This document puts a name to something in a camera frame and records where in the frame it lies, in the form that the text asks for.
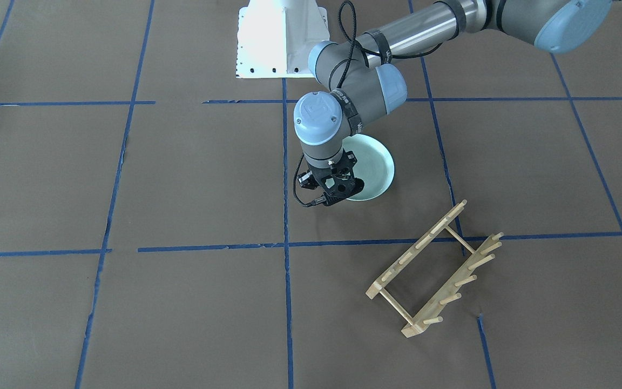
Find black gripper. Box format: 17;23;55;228
298;152;356;190

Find light green plate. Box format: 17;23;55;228
343;135;395;202

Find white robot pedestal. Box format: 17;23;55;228
235;1;330;79

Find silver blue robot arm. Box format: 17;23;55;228
293;1;612;206

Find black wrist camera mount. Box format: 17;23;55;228
321;176;364;206

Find wooden plate rack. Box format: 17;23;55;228
366;200;504;338

